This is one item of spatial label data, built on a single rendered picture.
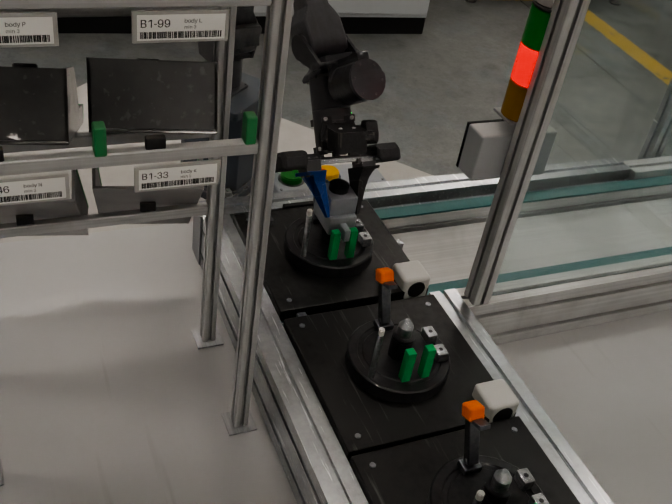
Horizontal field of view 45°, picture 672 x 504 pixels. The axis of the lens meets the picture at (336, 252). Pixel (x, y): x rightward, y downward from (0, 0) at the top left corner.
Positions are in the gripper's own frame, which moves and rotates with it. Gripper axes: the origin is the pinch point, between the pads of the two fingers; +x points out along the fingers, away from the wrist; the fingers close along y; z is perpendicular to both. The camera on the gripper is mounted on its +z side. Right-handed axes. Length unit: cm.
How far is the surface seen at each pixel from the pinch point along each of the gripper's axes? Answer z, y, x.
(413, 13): -288, 174, -90
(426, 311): 6.7, 9.0, 18.6
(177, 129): 26.8, -28.6, -8.6
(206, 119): 27.5, -25.6, -9.4
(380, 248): -5.9, 8.4, 9.6
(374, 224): -10.9, 10.1, 6.0
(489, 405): 23.9, 7.6, 28.7
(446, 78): -255, 171, -49
